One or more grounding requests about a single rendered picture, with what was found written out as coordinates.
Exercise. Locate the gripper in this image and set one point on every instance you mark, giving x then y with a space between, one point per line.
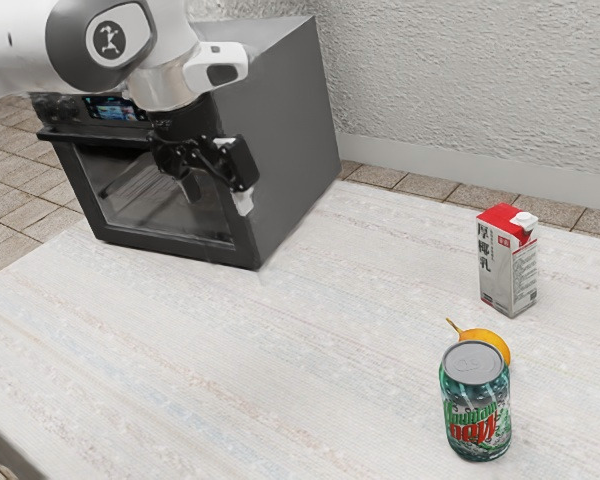
180 131

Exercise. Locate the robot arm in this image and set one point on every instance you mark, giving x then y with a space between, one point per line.
70 45

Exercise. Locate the dark grey oven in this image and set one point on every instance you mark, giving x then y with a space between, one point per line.
260 150

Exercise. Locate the white red milk carton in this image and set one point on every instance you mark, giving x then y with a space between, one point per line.
505 265

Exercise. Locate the yellow fruit with stem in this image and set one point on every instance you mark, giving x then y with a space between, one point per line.
490 337

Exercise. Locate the green soda can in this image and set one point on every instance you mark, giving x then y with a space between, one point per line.
475 405

